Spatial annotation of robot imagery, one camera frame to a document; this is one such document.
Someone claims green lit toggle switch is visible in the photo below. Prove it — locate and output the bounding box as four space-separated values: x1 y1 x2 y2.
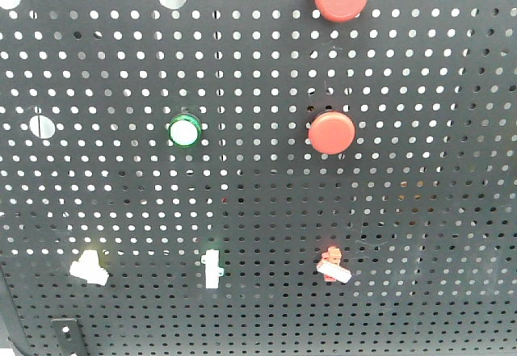
200 249 225 290

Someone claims red lit toggle switch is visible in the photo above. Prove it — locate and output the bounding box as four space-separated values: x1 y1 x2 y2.
316 246 351 283

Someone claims green round push button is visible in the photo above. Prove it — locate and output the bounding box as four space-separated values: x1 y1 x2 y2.
168 113 202 147

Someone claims left black clamp bracket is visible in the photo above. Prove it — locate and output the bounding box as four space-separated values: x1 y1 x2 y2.
51 318 88 356

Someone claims yellow lit toggle switch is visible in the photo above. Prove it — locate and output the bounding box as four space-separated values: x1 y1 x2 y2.
69 249 109 286

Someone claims black perforated pegboard panel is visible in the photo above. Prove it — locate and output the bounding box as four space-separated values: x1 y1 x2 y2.
1 0 516 355

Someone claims lower red round push button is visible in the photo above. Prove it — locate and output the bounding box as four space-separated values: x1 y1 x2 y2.
308 111 355 155

